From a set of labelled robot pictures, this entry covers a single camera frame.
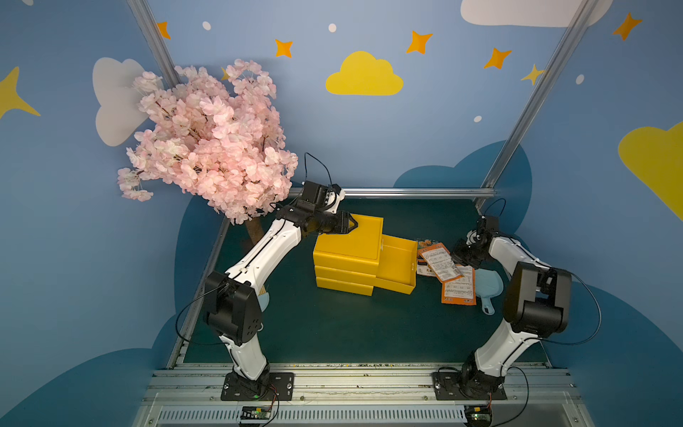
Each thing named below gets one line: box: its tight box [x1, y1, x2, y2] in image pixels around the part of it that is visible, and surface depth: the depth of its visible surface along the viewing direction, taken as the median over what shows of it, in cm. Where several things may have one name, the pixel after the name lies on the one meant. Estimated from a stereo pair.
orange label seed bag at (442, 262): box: [417, 242, 464, 283], surface depth 98 cm
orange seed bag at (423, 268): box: [417, 239, 440, 278], surface depth 101 cm
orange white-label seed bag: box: [441, 265, 477, 307], surface depth 94 cm
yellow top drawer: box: [376, 233, 419, 295], surface depth 95 cm
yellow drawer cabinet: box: [313, 214, 384, 297], surface depth 82 cm
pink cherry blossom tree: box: [117, 59, 299, 240], surface depth 64 cm
